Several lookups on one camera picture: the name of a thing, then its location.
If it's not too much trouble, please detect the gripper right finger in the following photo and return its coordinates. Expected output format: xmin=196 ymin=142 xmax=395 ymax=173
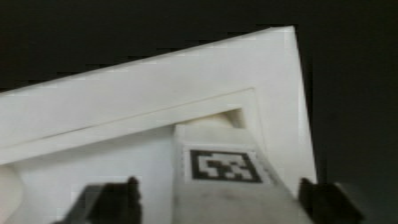
xmin=298 ymin=178 xmax=365 ymax=224

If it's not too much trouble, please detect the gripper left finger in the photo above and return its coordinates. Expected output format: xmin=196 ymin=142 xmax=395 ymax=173
xmin=52 ymin=177 xmax=141 ymax=224

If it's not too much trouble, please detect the white table leg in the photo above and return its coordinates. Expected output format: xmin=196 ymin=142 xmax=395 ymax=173
xmin=171 ymin=125 xmax=312 ymax=224

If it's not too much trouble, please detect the white U-shaped fence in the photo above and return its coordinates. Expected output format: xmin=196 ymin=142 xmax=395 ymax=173
xmin=0 ymin=27 xmax=315 ymax=190

